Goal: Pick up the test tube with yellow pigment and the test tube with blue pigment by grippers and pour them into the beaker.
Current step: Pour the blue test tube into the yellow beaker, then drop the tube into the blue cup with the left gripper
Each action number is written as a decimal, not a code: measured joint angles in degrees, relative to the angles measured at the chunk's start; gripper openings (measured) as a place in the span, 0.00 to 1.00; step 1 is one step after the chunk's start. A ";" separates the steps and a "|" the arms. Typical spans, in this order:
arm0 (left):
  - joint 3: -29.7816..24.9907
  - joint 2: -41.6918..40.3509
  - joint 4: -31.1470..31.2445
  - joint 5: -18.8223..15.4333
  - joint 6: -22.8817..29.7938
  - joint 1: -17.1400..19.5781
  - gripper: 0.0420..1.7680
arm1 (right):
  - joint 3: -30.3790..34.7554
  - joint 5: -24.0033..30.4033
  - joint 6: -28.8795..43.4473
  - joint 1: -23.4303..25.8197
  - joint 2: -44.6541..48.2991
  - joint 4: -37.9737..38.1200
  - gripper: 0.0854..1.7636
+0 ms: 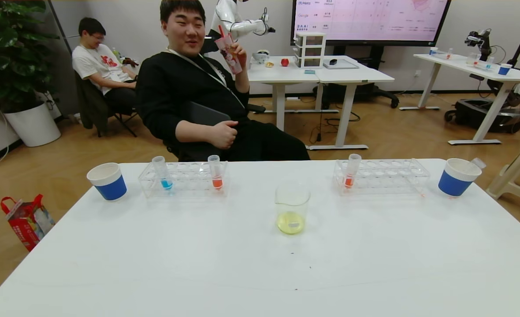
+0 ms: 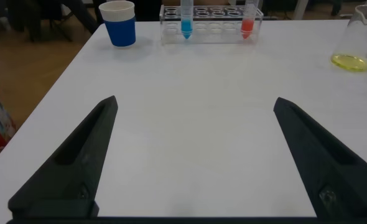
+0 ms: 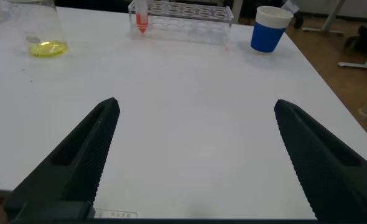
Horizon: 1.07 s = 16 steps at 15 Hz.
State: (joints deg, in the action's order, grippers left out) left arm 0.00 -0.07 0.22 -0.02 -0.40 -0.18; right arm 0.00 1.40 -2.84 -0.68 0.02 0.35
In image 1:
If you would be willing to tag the blue pigment test tube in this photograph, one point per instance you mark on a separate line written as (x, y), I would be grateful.
(164, 175)

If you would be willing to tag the yellow pigment test tube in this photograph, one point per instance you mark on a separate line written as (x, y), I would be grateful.
(478, 163)

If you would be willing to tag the black background robot arm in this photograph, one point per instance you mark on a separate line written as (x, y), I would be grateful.
(482, 39)

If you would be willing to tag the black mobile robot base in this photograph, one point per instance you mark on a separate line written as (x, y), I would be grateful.
(476, 115)

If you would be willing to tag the red pigment test tube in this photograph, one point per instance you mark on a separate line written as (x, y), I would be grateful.
(217, 177)
(350, 177)

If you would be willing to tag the clear glass beaker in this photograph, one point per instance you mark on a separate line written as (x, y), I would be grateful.
(291, 219)

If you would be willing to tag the clear acrylic tube rack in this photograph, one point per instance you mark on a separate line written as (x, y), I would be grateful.
(388, 177)
(186, 179)

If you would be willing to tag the black office chair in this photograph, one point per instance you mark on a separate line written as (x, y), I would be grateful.
(255, 108)

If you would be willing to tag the dark grey tablet case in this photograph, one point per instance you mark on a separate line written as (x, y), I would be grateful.
(207, 115)

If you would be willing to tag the white standing desk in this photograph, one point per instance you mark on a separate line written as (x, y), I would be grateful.
(286, 74)
(357, 74)

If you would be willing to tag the red apple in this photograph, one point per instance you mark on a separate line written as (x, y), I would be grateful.
(284, 62)

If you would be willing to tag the white bowl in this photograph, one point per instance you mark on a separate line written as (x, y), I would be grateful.
(261, 56)

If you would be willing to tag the pink printed drink cup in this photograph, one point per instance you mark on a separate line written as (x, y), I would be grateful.
(231, 55)

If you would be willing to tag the man in black sweater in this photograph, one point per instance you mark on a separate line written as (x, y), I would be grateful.
(172, 88)

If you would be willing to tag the white drawer organiser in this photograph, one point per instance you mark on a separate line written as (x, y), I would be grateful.
(310, 49)

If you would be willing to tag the black display stand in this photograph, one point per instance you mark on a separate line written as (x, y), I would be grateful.
(365, 91)

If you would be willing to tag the grey desk pad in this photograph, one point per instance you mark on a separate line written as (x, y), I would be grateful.
(343, 64)

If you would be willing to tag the white humanoid robot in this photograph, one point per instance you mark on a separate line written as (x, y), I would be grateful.
(246, 26)

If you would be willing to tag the blue and white cup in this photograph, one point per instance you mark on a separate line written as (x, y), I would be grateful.
(109, 186)
(454, 185)

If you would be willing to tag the black folding chair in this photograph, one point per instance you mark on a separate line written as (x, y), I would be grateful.
(90, 103)

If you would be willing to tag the man in white t-shirt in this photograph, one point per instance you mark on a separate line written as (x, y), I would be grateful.
(94, 64)

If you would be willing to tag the small blue paper cup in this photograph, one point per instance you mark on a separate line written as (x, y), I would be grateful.
(433, 51)
(504, 69)

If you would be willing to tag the white plant pot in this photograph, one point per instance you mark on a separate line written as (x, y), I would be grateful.
(31, 125)

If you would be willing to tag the red shopping bag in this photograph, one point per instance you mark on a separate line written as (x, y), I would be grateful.
(25, 223)

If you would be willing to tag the beige plastic stool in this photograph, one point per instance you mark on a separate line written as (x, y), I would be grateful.
(515, 176)

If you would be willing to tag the green leafy plant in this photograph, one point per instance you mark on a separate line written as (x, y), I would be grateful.
(9, 53)

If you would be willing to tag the large wall display screen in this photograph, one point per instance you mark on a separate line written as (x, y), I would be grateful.
(370, 20)

